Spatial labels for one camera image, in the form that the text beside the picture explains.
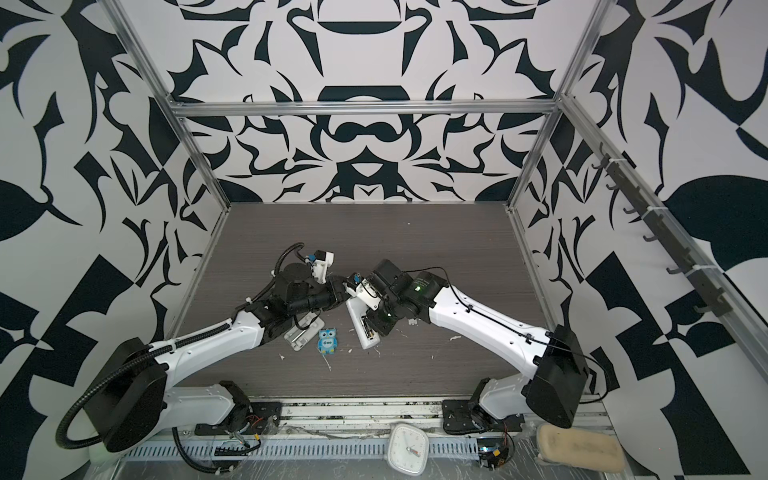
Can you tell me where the white remote control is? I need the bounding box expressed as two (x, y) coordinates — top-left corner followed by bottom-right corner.
(345, 298), (380, 350)

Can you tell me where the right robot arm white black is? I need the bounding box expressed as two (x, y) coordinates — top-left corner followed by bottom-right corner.
(352, 260), (589, 431)

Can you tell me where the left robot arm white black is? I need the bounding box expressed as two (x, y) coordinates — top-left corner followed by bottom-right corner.
(56, 263), (362, 454)

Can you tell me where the white battery cover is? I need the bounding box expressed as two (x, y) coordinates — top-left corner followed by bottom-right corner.
(283, 320), (325, 352)

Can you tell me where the blue owl toy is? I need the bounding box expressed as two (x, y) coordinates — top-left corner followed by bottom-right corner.
(317, 328), (338, 356)

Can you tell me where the white square clock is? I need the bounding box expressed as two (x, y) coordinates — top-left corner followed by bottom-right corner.
(386, 423), (430, 476)

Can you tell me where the small green circuit board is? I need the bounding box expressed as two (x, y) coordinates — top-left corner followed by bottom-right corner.
(477, 436), (510, 470)

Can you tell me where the beige foam pad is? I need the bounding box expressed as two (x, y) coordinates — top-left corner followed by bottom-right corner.
(535, 424), (627, 474)

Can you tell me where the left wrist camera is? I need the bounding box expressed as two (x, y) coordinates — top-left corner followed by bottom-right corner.
(305, 250), (335, 284)

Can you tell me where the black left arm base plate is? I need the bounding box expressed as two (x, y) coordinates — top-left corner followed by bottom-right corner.
(194, 401), (283, 436)

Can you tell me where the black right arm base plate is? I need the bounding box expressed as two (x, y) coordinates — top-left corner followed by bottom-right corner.
(441, 400), (488, 435)

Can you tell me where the white slotted cable duct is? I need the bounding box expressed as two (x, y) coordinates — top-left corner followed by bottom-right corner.
(119, 437), (487, 462)

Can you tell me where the aluminium frame top bar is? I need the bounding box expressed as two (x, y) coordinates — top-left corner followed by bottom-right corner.
(170, 99), (556, 118)

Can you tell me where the aluminium frame corner post left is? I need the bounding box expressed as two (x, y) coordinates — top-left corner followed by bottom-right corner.
(83, 1), (227, 229)

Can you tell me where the aluminium frame corner post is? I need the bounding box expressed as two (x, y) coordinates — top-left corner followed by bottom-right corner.
(506, 0), (616, 212)
(83, 1), (227, 229)

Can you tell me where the black hook rail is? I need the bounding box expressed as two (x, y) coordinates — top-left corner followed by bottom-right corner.
(594, 145), (733, 317)

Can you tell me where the aluminium frame corner post right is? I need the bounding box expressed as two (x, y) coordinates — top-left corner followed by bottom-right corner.
(506, 0), (616, 212)

